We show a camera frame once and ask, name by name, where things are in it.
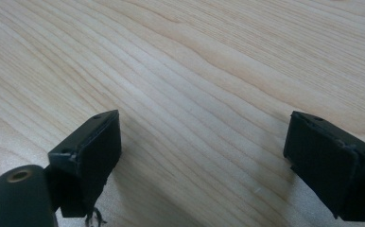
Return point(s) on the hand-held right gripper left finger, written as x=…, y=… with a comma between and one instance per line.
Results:
x=89, y=157

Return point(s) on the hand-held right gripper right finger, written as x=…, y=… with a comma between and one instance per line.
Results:
x=328, y=164

